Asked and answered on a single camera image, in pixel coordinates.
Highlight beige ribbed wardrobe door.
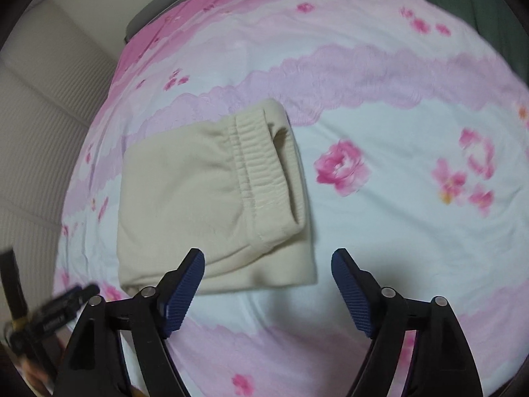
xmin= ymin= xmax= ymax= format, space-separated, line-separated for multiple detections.
xmin=0 ymin=0 xmax=117 ymax=308

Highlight green curtain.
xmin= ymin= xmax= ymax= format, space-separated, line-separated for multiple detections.
xmin=427 ymin=0 xmax=528 ymax=82

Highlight beige pants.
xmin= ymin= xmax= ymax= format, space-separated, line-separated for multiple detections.
xmin=117 ymin=100 xmax=316 ymax=294

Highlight person's left hand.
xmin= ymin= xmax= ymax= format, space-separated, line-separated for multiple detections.
xmin=17 ymin=357 xmax=52 ymax=397

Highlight pink floral bed cover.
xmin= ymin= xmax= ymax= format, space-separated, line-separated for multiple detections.
xmin=54 ymin=0 xmax=528 ymax=396

